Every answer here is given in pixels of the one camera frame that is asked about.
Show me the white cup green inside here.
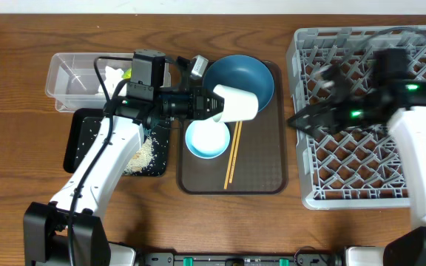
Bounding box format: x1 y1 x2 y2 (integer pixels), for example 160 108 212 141
212 84 258 123

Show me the clear plastic waste bin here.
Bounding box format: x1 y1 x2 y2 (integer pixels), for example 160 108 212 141
45 52 170 112

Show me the wooden chopstick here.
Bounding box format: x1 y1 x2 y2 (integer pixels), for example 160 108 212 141
223 122 242 190
228 121 243 184

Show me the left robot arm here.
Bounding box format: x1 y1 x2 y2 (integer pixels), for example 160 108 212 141
23 50 226 265

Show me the grey dishwasher rack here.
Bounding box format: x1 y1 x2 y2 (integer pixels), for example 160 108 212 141
286 27 426 210

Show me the wooden chopstick right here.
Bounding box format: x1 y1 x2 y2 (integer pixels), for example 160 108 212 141
228 121 243 184

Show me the wooden chopstick left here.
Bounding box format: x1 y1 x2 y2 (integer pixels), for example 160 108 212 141
223 122 242 190

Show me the white tissue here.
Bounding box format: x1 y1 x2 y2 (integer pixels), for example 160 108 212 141
96 66 127 98

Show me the black plastic tray bin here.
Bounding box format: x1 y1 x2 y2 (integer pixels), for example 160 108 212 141
63 109 171 177

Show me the light blue bowl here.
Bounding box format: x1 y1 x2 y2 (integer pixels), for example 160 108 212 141
184 120 231 159

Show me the dark blue plate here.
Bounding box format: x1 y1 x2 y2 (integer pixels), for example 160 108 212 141
202 55 275 112

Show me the brown serving tray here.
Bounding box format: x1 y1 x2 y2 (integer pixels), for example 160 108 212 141
177 61 288 195

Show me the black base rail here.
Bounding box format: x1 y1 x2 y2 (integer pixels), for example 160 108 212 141
134 250 346 266

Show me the yellow snack wrapper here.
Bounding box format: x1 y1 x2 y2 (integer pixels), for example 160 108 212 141
121 68 132 79

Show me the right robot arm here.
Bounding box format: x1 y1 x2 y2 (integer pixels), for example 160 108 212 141
287 48 426 265

